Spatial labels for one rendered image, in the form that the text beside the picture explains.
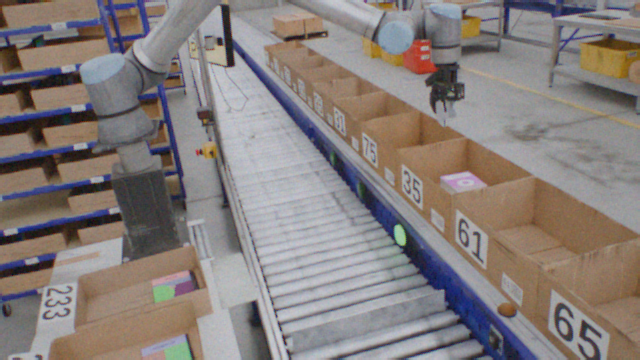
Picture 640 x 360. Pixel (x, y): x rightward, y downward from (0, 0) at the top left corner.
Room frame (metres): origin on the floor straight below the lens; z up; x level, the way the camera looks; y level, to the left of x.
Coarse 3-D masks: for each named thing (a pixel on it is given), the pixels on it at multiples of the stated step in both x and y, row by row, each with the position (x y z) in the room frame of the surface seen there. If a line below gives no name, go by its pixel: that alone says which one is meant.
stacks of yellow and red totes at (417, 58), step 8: (368, 40) 8.51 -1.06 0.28; (368, 48) 8.54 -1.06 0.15; (376, 48) 8.41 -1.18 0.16; (408, 48) 7.29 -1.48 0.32; (416, 48) 6.96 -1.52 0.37; (424, 48) 6.95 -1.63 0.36; (368, 56) 8.61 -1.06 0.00; (376, 56) 8.42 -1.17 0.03; (384, 56) 8.07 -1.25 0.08; (392, 56) 7.73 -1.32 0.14; (400, 56) 7.64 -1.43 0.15; (408, 56) 7.30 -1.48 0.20; (416, 56) 6.95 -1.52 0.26; (424, 56) 6.94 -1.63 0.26; (392, 64) 7.75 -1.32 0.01; (400, 64) 7.64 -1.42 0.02; (408, 64) 7.33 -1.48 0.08; (416, 64) 7.02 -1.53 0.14; (424, 64) 6.97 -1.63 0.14; (432, 64) 6.99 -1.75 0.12; (416, 72) 7.04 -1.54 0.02; (424, 72) 6.98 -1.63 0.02
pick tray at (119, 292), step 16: (160, 256) 1.49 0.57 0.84; (176, 256) 1.50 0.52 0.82; (192, 256) 1.52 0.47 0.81; (96, 272) 1.42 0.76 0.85; (112, 272) 1.43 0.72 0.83; (128, 272) 1.45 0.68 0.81; (144, 272) 1.46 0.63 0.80; (160, 272) 1.48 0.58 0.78; (176, 272) 1.50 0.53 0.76; (80, 288) 1.36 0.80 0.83; (96, 288) 1.41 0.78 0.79; (112, 288) 1.43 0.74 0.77; (128, 288) 1.43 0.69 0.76; (144, 288) 1.42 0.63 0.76; (208, 288) 1.27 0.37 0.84; (80, 304) 1.29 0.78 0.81; (96, 304) 1.36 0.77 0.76; (112, 304) 1.35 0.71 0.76; (128, 304) 1.34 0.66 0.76; (144, 304) 1.33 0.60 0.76; (160, 304) 1.21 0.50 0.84; (208, 304) 1.26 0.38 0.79; (80, 320) 1.23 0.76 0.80; (96, 320) 1.28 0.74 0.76; (112, 320) 1.17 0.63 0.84
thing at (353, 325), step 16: (400, 304) 1.15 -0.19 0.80; (416, 304) 1.16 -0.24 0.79; (432, 304) 1.17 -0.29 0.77; (336, 320) 1.10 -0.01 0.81; (352, 320) 1.11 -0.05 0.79; (368, 320) 1.12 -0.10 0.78; (384, 320) 1.14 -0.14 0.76; (400, 320) 1.15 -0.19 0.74; (304, 336) 1.08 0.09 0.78; (320, 336) 1.09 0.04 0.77; (336, 336) 1.10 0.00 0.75; (352, 336) 1.11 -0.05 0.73
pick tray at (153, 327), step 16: (176, 304) 1.19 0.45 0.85; (192, 304) 1.19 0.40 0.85; (128, 320) 1.15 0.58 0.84; (144, 320) 1.17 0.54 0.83; (160, 320) 1.18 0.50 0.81; (176, 320) 1.19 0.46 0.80; (192, 320) 1.20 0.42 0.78; (64, 336) 1.11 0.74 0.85; (80, 336) 1.12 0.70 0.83; (96, 336) 1.13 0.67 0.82; (112, 336) 1.14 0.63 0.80; (128, 336) 1.15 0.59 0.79; (144, 336) 1.16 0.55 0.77; (160, 336) 1.17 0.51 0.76; (176, 336) 1.17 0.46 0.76; (192, 336) 1.16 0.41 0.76; (48, 352) 1.05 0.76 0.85; (64, 352) 1.10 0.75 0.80; (80, 352) 1.11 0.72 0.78; (96, 352) 1.12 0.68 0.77; (112, 352) 1.13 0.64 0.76; (128, 352) 1.12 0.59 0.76
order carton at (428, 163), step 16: (432, 144) 1.72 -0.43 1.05; (448, 144) 1.73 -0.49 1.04; (464, 144) 1.75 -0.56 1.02; (400, 160) 1.65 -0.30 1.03; (416, 160) 1.70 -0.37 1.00; (432, 160) 1.72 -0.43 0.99; (448, 160) 1.73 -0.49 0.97; (464, 160) 1.75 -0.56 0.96; (480, 160) 1.66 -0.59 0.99; (496, 160) 1.57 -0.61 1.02; (400, 176) 1.66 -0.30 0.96; (432, 176) 1.72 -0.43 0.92; (480, 176) 1.66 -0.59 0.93; (496, 176) 1.56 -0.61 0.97; (512, 176) 1.48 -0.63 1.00; (528, 176) 1.37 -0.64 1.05; (400, 192) 1.66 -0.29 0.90; (432, 192) 1.41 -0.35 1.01; (448, 192) 1.32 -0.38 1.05; (416, 208) 1.53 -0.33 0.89; (448, 208) 1.32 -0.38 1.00; (432, 224) 1.42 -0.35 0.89; (448, 224) 1.32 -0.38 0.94; (448, 240) 1.32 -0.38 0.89
